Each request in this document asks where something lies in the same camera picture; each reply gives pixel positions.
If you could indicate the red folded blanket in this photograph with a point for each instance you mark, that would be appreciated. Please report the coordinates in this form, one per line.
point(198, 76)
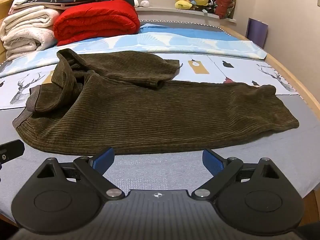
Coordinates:
point(95, 22)

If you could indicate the purple board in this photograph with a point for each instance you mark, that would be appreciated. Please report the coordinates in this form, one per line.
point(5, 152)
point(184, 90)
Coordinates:
point(256, 32)

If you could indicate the window sill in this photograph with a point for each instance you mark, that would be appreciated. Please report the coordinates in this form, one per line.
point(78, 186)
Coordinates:
point(160, 12)

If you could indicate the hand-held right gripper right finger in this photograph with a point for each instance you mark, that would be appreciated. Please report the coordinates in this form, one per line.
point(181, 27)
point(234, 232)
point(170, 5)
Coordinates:
point(212, 161)

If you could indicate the black and white striped plush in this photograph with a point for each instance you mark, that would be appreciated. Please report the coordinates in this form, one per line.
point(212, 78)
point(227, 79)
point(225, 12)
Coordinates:
point(211, 5)

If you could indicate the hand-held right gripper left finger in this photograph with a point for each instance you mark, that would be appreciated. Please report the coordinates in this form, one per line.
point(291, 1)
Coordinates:
point(103, 160)

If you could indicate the blue fan-patterned quilt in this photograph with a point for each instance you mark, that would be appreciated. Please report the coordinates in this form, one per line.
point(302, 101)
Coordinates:
point(175, 37)

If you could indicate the dark red cushion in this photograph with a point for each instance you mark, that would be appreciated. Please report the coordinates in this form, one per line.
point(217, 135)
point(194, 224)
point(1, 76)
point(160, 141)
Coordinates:
point(225, 2)

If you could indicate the dark patterned folded quilt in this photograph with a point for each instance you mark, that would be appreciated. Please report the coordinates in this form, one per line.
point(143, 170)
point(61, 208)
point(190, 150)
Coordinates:
point(62, 2)

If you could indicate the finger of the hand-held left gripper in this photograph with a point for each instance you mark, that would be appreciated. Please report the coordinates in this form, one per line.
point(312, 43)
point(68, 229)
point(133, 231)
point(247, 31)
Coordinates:
point(11, 151)

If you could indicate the deer printed bed sheet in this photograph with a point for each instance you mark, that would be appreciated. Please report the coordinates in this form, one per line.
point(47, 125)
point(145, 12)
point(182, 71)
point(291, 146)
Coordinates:
point(220, 70)

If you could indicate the yellow round plush toy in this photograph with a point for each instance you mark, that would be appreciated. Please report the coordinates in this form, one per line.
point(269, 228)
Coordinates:
point(201, 0)

